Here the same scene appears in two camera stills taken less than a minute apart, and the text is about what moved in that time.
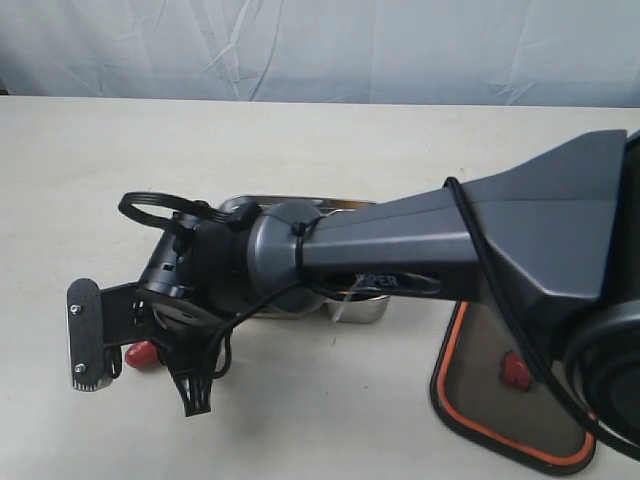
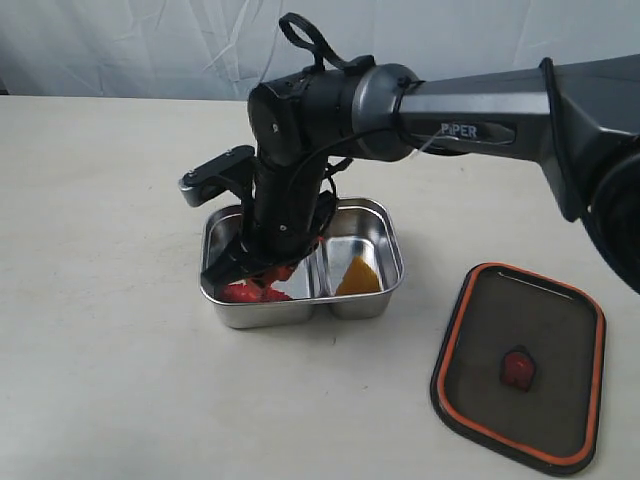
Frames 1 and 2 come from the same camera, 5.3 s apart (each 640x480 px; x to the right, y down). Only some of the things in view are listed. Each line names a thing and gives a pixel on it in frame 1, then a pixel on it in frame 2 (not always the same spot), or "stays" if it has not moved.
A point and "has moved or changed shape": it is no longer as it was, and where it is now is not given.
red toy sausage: (142, 354) has moved or changed shape
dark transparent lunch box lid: (482, 385) stays
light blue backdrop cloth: (476, 52) stays
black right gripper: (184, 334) to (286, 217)
